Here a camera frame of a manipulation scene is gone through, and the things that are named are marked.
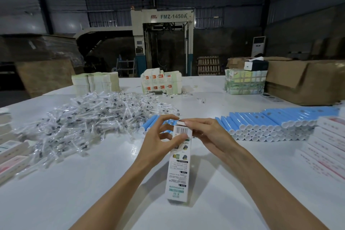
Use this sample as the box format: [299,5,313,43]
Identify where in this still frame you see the person's right forearm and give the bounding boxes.
[229,144,331,230]

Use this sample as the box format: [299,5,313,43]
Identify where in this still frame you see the person's right hand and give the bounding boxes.
[184,118,245,162]

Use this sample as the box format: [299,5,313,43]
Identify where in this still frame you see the stack of pale paper leaflets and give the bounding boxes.
[71,72,121,97]

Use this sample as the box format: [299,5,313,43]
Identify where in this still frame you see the blue metal step frame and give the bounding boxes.
[116,54,136,78]

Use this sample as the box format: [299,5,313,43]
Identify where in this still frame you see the stack of white pink-print boxes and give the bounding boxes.
[295,115,345,185]
[0,112,36,185]

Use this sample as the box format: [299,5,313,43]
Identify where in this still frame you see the wrapped pallet of cardboard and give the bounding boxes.
[0,34,84,63]

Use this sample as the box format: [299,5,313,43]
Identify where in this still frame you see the dark blue white box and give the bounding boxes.
[244,57,269,72]

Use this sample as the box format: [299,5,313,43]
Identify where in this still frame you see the white standing air conditioner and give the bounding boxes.
[251,36,266,58]

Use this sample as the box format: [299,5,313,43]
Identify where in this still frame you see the beige industrial laminating machine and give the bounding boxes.
[130,8,195,78]

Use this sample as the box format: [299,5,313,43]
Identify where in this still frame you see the white tray with dark holes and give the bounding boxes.
[262,93,284,104]

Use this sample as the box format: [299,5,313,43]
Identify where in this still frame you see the strapped bundle of green cartons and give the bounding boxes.
[224,69,266,95]

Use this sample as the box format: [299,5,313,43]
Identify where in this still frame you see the pile of clear wrapped brush heads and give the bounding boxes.
[13,90,180,177]

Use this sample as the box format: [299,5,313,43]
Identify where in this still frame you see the white printed product box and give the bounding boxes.
[165,120,195,206]

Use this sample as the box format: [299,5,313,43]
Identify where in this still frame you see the person's left hand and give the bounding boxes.
[135,116,189,169]

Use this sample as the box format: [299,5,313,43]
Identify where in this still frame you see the stack of wooden pallets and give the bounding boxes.
[197,56,220,76]

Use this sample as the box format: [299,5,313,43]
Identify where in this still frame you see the small brown cardboard box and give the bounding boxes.
[226,57,246,70]

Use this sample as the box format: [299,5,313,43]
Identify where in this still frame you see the leaning brown cardboard sheets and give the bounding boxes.
[15,58,76,99]

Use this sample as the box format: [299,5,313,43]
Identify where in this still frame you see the large brown cardboard box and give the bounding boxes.
[264,59,345,106]

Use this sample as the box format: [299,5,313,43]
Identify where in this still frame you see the stack of flat red-print cartons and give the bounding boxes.
[141,68,183,95]

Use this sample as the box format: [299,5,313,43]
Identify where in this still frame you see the person's left forearm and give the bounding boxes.
[69,154,165,230]

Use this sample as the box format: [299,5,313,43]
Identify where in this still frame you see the stack of blue white-capped tubes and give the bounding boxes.
[215,106,341,142]
[139,115,181,134]

